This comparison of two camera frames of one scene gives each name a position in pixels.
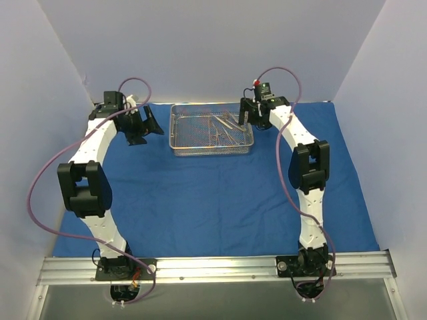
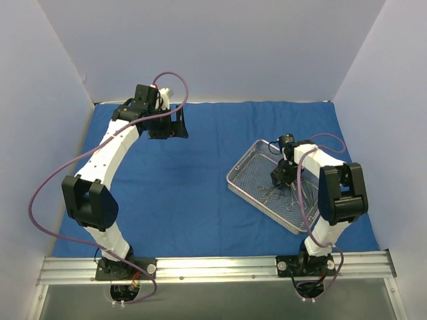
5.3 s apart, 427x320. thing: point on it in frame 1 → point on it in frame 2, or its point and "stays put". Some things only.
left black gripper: [141, 126] → [170, 126]
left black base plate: [126, 269] stays put
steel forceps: [216, 137] → [261, 188]
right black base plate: [303, 266] stays put
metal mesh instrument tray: [207, 129] → [249, 180]
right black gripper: [245, 109] → [283, 175]
